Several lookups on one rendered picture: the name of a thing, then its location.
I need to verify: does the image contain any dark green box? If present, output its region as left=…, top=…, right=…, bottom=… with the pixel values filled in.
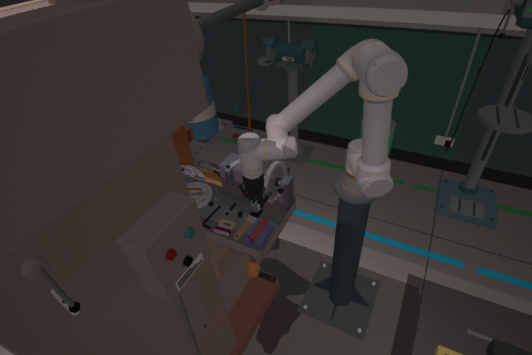
left=485, top=339, right=532, bottom=355

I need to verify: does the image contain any grey flexible hose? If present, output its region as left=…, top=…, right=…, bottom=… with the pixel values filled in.
left=195, top=0, right=271, bottom=31

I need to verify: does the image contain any brown milling machine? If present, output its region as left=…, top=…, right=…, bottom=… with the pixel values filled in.
left=0, top=0, right=236, bottom=355

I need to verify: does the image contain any black cable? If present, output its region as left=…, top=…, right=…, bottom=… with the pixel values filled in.
left=444, top=6, right=516, bottom=152

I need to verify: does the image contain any blue tray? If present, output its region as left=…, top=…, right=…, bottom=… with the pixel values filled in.
left=243, top=220, right=278, bottom=250

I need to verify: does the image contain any grey dividing head body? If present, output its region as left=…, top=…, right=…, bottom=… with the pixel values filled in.
left=218, top=152, right=249, bottom=196

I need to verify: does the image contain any grey tailstock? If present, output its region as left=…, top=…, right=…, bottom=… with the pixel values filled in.
left=276, top=175, right=295, bottom=208

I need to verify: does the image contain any orange brown box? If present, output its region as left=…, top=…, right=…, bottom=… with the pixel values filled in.
left=172, top=125, right=196, bottom=168

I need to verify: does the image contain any white round dial plate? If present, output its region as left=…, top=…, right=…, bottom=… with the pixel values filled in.
left=187, top=180, right=214, bottom=209

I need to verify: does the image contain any white purple box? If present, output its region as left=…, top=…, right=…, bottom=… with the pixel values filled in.
left=213, top=219, right=237, bottom=237

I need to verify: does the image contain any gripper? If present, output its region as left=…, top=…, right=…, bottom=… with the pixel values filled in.
left=242, top=172, right=269, bottom=210

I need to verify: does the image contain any blue white drum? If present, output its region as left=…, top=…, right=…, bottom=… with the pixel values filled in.
left=188, top=75, right=220, bottom=143

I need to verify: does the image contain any red block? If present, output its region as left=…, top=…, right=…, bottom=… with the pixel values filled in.
left=249, top=217, right=269, bottom=243

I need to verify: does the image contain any green drill press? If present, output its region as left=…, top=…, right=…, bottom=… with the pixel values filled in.
left=434, top=0, right=532, bottom=231

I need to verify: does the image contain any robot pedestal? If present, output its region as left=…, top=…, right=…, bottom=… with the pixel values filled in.
left=298, top=176, right=380, bottom=341

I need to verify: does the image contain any yellow ruler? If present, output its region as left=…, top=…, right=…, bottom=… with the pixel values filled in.
left=196, top=167, right=224, bottom=188

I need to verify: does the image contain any grey machine lever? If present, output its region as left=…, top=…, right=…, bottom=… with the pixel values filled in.
left=20, top=254, right=82, bottom=317

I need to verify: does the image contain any grey control box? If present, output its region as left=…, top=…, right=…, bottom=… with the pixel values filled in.
left=117, top=190, right=213, bottom=306

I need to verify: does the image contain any wooden handle brush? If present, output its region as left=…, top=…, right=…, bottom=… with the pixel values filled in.
left=233, top=214, right=258, bottom=242

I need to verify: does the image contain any green bench grinder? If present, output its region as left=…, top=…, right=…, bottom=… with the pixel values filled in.
left=256, top=36, right=317, bottom=166

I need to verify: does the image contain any black bar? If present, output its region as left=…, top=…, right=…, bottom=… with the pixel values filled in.
left=201, top=204, right=223, bottom=229

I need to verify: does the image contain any white gear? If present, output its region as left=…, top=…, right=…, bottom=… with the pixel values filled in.
left=263, top=160, right=287, bottom=195

